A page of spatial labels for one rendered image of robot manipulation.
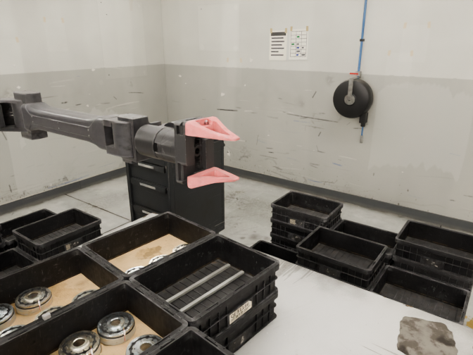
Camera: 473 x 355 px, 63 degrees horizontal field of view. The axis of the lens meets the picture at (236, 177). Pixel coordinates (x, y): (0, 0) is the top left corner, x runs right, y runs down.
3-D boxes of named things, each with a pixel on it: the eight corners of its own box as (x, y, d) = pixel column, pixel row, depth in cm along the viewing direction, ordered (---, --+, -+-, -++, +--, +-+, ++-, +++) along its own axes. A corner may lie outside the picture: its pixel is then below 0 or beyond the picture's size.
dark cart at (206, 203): (174, 275, 281) (167, 157, 250) (134, 256, 305) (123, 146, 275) (224, 242, 326) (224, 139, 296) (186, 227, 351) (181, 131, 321)
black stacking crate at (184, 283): (193, 359, 103) (191, 325, 100) (130, 310, 122) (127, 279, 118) (279, 291, 131) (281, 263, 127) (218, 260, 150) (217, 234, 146)
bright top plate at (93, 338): (73, 366, 95) (73, 364, 95) (51, 349, 101) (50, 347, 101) (107, 341, 103) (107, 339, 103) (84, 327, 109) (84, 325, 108)
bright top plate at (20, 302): (21, 313, 114) (21, 311, 114) (10, 297, 121) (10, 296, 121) (55, 297, 121) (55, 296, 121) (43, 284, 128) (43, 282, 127)
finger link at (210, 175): (249, 187, 62) (205, 175, 68) (250, 144, 60) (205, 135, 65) (223, 199, 57) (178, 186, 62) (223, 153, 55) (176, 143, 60)
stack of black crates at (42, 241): (51, 315, 218) (37, 246, 203) (25, 296, 235) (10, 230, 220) (110, 282, 248) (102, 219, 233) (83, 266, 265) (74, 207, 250)
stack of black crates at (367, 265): (378, 315, 219) (388, 245, 203) (360, 347, 196) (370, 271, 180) (314, 289, 241) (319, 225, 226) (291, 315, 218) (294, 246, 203)
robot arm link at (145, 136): (131, 157, 69) (129, 126, 67) (160, 149, 74) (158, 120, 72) (158, 165, 65) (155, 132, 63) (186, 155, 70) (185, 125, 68)
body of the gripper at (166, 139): (210, 175, 67) (179, 167, 71) (210, 117, 63) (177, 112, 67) (184, 185, 62) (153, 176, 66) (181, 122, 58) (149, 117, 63)
